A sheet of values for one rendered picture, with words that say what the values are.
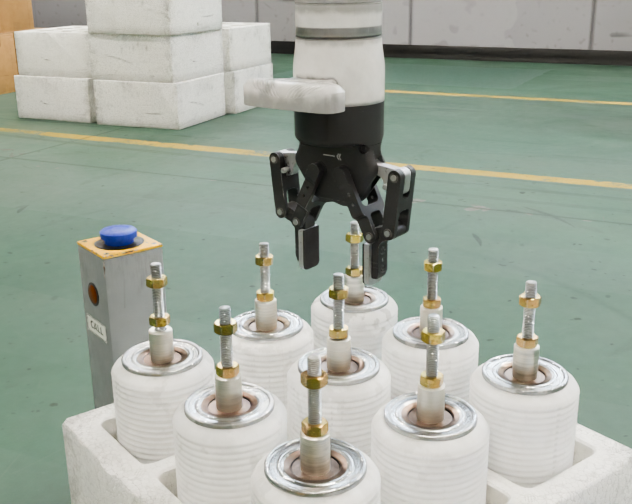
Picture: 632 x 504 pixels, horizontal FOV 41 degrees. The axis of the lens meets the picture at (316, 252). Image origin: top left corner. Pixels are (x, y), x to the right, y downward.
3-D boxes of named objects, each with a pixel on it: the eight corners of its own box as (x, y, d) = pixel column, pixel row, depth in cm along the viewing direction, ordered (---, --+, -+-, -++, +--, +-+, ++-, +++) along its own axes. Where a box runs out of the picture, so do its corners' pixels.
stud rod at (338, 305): (343, 354, 77) (343, 276, 75) (332, 353, 77) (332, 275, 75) (344, 349, 78) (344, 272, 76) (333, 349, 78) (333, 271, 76)
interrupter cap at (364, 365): (395, 366, 79) (396, 359, 79) (347, 397, 73) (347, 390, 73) (330, 345, 83) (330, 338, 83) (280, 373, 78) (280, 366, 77)
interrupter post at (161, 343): (144, 363, 80) (141, 331, 79) (160, 354, 82) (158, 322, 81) (165, 369, 79) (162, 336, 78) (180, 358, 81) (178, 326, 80)
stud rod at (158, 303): (165, 336, 80) (159, 261, 78) (167, 340, 79) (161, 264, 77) (154, 338, 80) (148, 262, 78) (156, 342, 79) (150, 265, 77)
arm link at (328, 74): (237, 107, 67) (233, 26, 66) (322, 90, 76) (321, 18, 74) (329, 117, 62) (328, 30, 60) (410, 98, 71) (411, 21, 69)
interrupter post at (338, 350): (357, 368, 78) (357, 335, 77) (341, 378, 77) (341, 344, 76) (336, 361, 80) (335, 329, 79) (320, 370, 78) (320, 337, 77)
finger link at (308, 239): (319, 225, 77) (319, 264, 78) (313, 223, 77) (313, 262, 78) (304, 231, 75) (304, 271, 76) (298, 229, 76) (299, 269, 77)
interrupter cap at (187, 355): (104, 369, 79) (104, 362, 79) (155, 339, 85) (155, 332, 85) (170, 386, 75) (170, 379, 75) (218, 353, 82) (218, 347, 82)
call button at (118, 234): (110, 254, 91) (108, 236, 90) (95, 245, 94) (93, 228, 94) (144, 247, 93) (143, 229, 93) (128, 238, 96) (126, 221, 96)
